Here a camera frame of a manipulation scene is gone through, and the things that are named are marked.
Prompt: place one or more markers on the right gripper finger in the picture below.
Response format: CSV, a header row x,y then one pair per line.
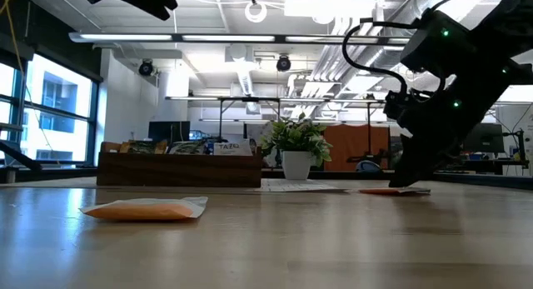
x,y
412,164

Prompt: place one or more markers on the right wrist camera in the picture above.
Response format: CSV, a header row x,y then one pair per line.
x,y
395,106

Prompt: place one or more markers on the large window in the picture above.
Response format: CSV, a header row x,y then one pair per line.
x,y
58,114

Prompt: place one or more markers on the wooden three-compartment tray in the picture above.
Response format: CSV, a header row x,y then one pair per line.
x,y
179,170

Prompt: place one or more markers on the black computer monitor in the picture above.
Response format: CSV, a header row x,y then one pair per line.
x,y
168,131
487,139

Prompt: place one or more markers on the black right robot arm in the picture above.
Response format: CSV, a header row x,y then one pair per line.
x,y
479,51

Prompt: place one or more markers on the green plant in white pot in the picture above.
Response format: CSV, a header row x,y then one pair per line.
x,y
296,164

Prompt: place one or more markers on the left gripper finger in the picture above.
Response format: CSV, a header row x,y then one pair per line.
x,y
160,6

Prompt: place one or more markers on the dark blue chair back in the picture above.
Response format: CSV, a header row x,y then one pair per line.
x,y
368,167

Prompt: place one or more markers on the grey woven placemat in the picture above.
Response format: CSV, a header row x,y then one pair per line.
x,y
300,185

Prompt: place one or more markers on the black aluminium rig frame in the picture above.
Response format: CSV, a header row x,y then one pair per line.
x,y
341,175

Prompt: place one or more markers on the black background rig frame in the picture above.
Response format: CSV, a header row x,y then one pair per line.
x,y
250,99

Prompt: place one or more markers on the orange partition panel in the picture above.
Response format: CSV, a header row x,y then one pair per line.
x,y
350,147

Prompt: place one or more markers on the silver ventilation duct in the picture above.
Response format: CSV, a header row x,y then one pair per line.
x,y
387,58

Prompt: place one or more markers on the black ceiling spotlight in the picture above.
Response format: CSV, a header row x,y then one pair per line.
x,y
145,67
283,63

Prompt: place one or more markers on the LED light bar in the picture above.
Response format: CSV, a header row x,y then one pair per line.
x,y
229,38

